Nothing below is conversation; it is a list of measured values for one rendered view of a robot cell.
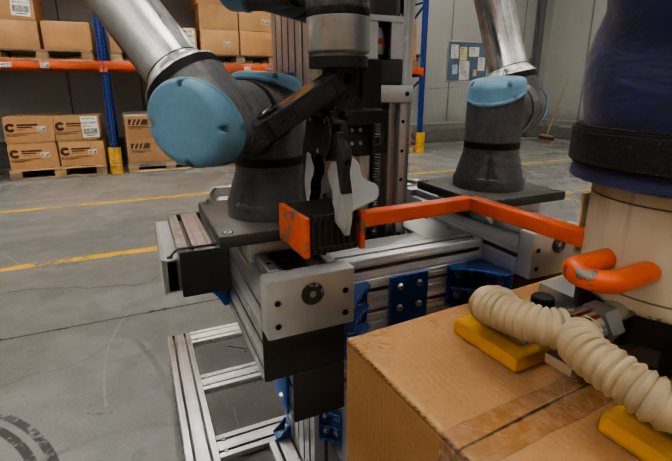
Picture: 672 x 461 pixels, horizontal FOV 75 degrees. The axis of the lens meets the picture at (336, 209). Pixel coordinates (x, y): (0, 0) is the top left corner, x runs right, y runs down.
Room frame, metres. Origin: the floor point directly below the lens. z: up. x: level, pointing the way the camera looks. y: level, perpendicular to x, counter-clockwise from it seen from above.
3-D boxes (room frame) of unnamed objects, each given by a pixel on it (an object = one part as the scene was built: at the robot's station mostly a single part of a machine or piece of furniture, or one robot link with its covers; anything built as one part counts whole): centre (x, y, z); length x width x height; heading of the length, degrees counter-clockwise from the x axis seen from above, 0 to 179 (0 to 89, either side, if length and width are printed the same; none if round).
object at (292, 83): (0.74, 0.12, 1.20); 0.13 x 0.12 x 0.14; 157
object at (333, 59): (0.56, -0.01, 1.22); 0.09 x 0.08 x 0.12; 118
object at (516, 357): (0.53, -0.32, 0.97); 0.34 x 0.10 x 0.05; 118
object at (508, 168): (0.95, -0.34, 1.09); 0.15 x 0.15 x 0.10
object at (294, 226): (0.54, 0.02, 1.08); 0.09 x 0.08 x 0.05; 28
